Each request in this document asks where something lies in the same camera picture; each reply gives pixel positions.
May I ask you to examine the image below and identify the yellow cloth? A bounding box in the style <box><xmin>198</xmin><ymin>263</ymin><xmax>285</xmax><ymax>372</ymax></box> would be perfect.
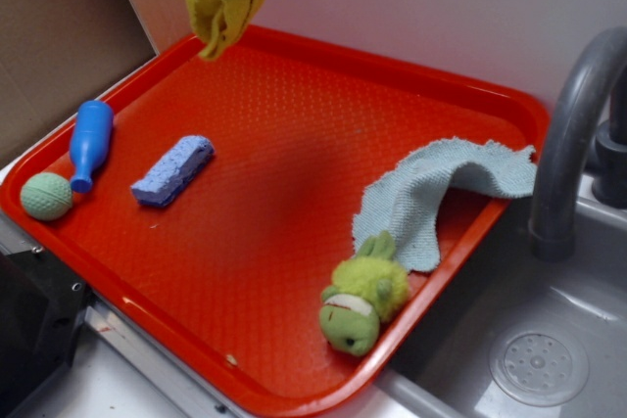
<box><xmin>185</xmin><ymin>0</ymin><xmax>265</xmax><ymax>61</ymax></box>

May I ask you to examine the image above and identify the brown cardboard panel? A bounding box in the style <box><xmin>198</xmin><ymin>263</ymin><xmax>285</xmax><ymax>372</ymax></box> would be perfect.
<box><xmin>1</xmin><ymin>0</ymin><xmax>154</xmax><ymax>164</ymax></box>

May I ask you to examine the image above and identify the blue sponge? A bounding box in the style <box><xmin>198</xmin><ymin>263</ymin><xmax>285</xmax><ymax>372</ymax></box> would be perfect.
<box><xmin>130</xmin><ymin>135</ymin><xmax>216</xmax><ymax>208</ymax></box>

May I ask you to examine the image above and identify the blue plastic bottle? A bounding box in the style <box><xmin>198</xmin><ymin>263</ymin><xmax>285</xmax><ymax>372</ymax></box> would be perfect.
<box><xmin>70</xmin><ymin>100</ymin><xmax>114</xmax><ymax>194</ymax></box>

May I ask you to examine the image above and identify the red plastic tray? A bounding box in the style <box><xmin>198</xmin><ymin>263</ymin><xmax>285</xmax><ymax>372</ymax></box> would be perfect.
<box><xmin>1</xmin><ymin>26</ymin><xmax>549</xmax><ymax>417</ymax></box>

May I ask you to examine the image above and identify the light blue towel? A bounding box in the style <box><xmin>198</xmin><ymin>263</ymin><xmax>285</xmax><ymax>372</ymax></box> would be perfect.
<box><xmin>352</xmin><ymin>137</ymin><xmax>537</xmax><ymax>272</ymax></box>

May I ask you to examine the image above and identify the green textured ball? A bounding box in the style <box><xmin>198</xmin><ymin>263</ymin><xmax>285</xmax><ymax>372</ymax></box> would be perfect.
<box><xmin>20</xmin><ymin>172</ymin><xmax>73</xmax><ymax>221</ymax></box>

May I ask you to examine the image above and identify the green plush fish toy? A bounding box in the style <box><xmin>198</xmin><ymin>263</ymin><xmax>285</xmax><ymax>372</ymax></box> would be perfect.
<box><xmin>318</xmin><ymin>231</ymin><xmax>410</xmax><ymax>357</ymax></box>

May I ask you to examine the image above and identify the black metal block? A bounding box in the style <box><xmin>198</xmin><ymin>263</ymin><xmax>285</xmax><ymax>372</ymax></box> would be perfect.
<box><xmin>1</xmin><ymin>250</ymin><xmax>89</xmax><ymax>417</ymax></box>

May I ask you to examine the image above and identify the grey faucet spout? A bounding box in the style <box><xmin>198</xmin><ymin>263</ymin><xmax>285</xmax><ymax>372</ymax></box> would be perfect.
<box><xmin>528</xmin><ymin>26</ymin><xmax>626</xmax><ymax>261</ymax></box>

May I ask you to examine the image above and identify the grey plastic sink basin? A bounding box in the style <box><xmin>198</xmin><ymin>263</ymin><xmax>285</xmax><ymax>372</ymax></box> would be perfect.
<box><xmin>377</xmin><ymin>199</ymin><xmax>626</xmax><ymax>417</ymax></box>

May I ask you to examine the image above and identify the round sink drain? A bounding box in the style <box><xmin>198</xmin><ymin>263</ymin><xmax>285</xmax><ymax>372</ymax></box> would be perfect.
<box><xmin>488</xmin><ymin>329</ymin><xmax>590</xmax><ymax>407</ymax></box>

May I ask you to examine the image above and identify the grey faucet handle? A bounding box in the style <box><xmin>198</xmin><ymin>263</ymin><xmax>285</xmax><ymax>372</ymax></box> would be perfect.
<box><xmin>592</xmin><ymin>70</ymin><xmax>626</xmax><ymax>209</ymax></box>

